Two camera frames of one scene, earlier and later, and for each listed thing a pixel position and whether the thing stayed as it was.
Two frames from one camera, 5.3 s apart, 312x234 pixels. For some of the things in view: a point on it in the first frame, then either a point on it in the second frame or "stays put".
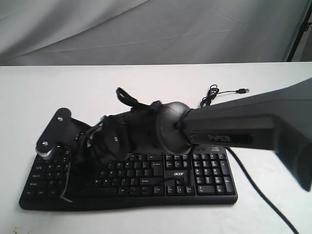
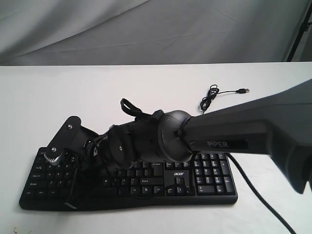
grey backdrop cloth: [53, 32] stays put
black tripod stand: [304, 27] stays put
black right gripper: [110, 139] → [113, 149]
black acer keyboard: [204, 176] stays put
